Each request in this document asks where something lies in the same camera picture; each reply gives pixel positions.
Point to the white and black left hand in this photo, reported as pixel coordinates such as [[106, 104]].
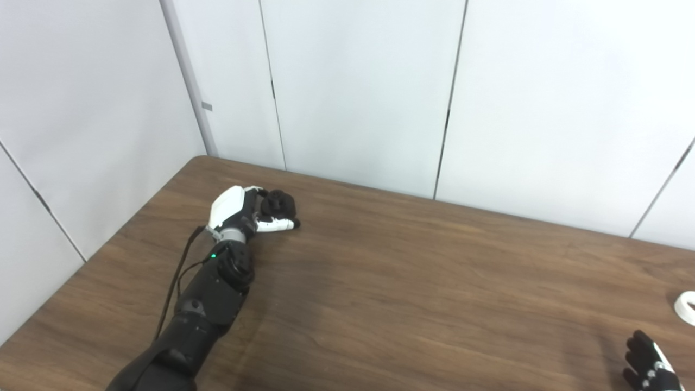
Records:
[[228, 209]]

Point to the grey wall corner trim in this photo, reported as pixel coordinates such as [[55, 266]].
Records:
[[190, 81]]

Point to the round black part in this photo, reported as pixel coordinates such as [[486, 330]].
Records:
[[279, 205]]

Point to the white and black right hand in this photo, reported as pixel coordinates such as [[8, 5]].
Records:
[[646, 369]]

